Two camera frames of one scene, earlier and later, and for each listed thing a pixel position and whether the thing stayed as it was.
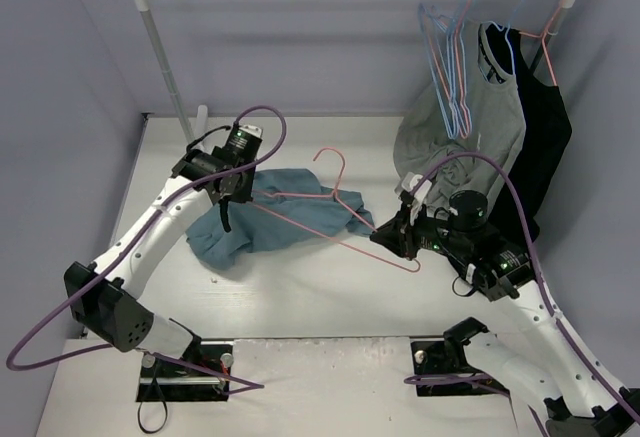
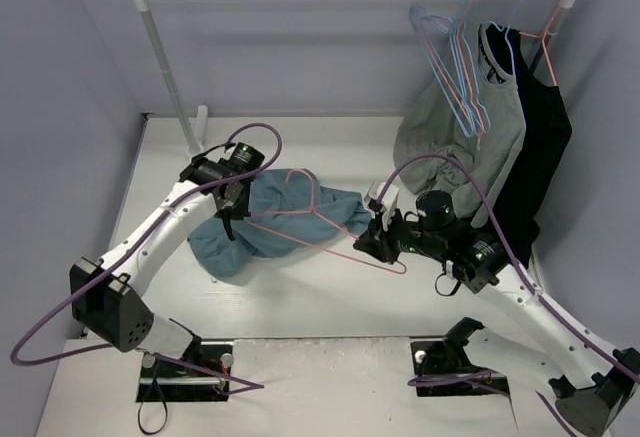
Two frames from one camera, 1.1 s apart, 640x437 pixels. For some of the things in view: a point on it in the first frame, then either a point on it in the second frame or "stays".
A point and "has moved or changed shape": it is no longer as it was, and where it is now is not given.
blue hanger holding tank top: (506, 29) stays
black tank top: (546, 131) stays
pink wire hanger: (417, 268) -> (263, 227)
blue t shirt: (286, 204) has moved or changed shape
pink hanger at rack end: (542, 36) stays
